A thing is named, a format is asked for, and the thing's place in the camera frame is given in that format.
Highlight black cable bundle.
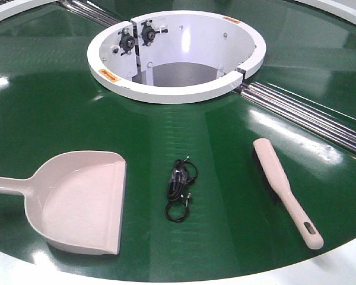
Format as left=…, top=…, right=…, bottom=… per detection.
left=164, top=156, right=199, bottom=223

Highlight beige hand brush black bristles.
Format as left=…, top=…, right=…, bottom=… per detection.
left=253, top=138, right=324, bottom=250

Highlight beige plastic dustpan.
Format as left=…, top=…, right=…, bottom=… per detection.
left=0, top=150, right=127, bottom=255

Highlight white outer conveyor rim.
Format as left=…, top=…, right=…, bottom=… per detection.
left=0, top=4, right=356, bottom=284

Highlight orange warning label front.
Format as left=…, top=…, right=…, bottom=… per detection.
left=99, top=68, right=119, bottom=83

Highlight orange warning label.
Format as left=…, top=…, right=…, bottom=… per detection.
left=99, top=68, right=119, bottom=83
left=223, top=16, right=241, bottom=24

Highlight orange warning label rear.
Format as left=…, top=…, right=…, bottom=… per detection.
left=223, top=16, right=241, bottom=24

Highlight left chrome roller strip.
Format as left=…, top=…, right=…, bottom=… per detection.
left=57, top=0, right=122, bottom=27

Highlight chrome roller strip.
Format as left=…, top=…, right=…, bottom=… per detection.
left=234, top=82, right=356, bottom=154
left=57, top=0, right=122, bottom=27

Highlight right chrome roller strip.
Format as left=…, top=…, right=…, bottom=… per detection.
left=234, top=82, right=356, bottom=154

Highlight white central ring housing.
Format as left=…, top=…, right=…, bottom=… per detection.
left=87, top=10, right=266, bottom=104

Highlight black bearing mount left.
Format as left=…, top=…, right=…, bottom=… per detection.
left=119, top=28, right=135, bottom=56

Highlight black bearing mount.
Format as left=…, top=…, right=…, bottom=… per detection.
left=141, top=20, right=156, bottom=46
left=119, top=28, right=135, bottom=56

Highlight black bearing mount right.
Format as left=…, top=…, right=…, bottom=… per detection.
left=141, top=20, right=156, bottom=46

